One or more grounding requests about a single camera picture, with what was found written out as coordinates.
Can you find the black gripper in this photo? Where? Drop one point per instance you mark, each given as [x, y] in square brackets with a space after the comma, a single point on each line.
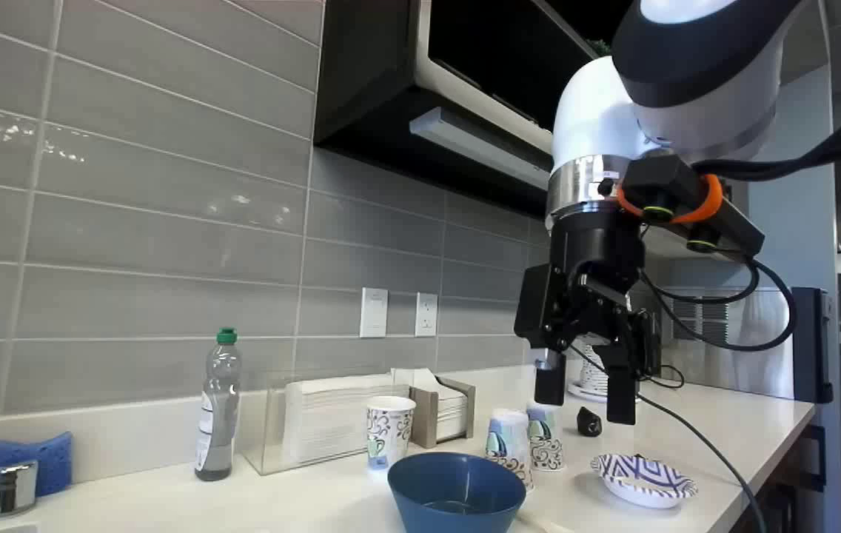
[588, 261]

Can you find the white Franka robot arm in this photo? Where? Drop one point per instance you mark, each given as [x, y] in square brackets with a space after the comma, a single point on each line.
[588, 120]

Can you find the clear plastic container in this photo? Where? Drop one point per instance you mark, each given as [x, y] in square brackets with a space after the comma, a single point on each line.
[322, 419]

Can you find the small black object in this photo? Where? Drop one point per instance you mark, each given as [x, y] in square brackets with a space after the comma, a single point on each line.
[591, 422]

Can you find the blue white patterned paper bowl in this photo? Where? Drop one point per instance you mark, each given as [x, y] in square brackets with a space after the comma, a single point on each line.
[644, 477]

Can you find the white paper napkins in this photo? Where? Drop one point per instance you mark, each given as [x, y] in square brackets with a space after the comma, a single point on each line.
[453, 410]

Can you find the brown napkin holder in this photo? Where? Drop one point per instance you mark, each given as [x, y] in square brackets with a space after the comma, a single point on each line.
[424, 415]

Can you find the dark blue bowl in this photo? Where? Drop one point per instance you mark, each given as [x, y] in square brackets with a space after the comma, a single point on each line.
[453, 492]

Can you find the under-cabinet light bar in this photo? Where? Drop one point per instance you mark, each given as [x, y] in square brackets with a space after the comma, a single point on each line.
[468, 144]

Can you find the clear bottle with green cap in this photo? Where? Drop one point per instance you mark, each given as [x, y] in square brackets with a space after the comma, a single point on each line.
[213, 415]

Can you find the small chrome metal fixture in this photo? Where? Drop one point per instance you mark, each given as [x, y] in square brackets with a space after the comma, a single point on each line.
[9, 490]

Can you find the white wall outlet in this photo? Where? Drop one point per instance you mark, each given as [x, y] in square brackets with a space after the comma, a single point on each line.
[375, 313]
[424, 316]

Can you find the black wrist camera orange mount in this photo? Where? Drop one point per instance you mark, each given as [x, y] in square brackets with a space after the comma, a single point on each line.
[658, 182]

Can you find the dark wall cabinet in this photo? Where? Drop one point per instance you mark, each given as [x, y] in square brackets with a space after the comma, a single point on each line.
[372, 68]

